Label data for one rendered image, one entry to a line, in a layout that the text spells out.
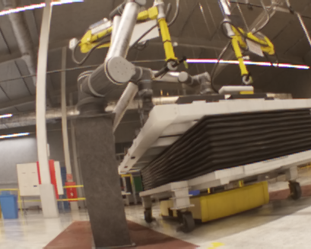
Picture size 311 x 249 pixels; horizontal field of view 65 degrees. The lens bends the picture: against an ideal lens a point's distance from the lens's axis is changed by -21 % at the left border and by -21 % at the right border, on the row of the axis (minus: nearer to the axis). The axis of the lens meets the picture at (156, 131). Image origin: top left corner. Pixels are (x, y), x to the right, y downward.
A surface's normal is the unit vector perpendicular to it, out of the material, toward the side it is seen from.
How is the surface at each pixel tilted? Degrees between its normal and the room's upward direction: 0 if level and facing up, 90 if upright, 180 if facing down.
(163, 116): 90
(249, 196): 90
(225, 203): 90
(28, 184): 90
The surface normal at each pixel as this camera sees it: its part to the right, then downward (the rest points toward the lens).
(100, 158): 0.21, -0.24
